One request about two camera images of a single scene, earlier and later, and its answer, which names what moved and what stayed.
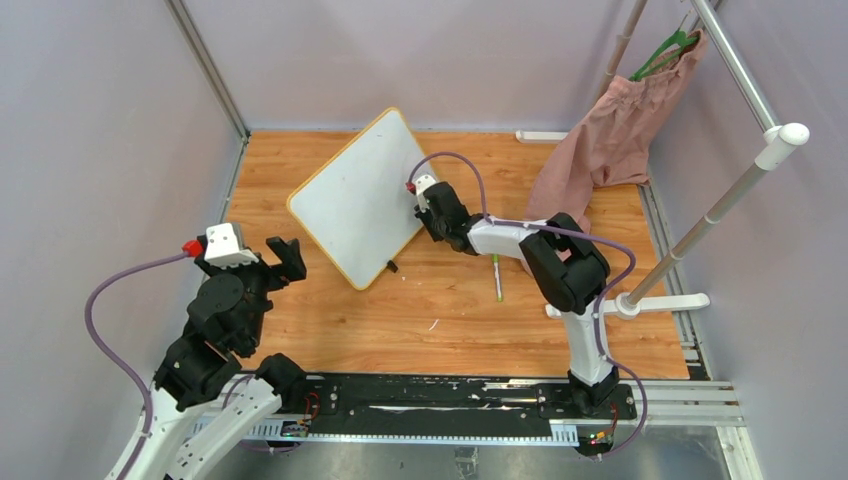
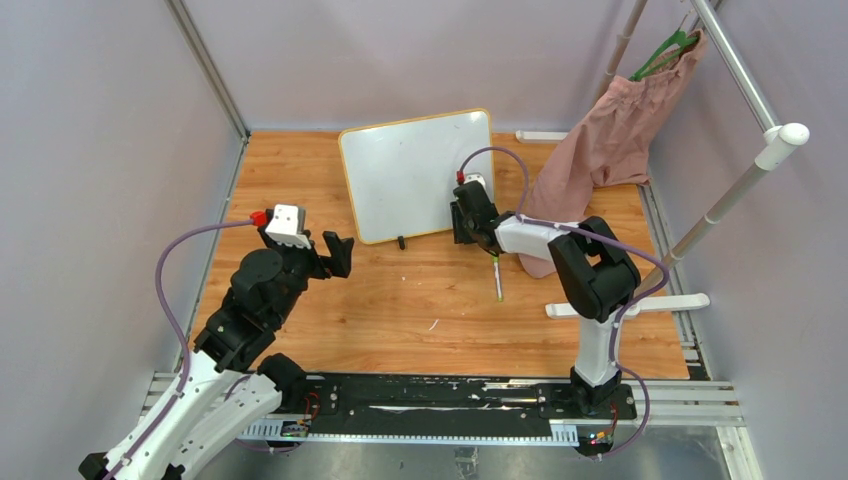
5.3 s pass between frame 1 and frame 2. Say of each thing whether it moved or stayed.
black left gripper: moved
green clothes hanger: stayed
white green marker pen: stayed
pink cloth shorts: stayed
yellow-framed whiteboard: moved
